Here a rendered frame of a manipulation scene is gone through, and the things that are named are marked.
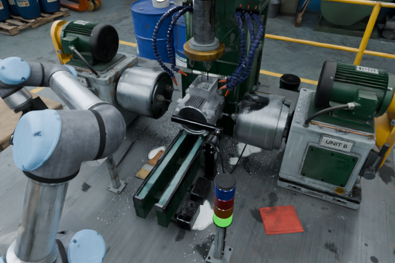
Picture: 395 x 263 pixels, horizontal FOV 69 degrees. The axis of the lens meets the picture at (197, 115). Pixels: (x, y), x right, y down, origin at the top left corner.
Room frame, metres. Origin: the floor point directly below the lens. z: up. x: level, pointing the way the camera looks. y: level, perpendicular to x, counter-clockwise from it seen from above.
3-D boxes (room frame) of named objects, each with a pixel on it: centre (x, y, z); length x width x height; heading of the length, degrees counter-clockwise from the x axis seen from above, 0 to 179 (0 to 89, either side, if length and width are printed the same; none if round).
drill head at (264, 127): (1.01, -0.32, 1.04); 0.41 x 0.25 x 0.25; 67
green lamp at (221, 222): (0.53, -0.08, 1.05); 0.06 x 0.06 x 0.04
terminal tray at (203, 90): (1.18, -0.03, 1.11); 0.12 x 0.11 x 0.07; 157
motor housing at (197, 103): (1.14, -0.01, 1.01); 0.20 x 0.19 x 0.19; 157
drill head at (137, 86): (1.28, 0.31, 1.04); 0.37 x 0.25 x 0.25; 67
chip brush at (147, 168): (0.98, 0.23, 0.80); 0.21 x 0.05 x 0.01; 153
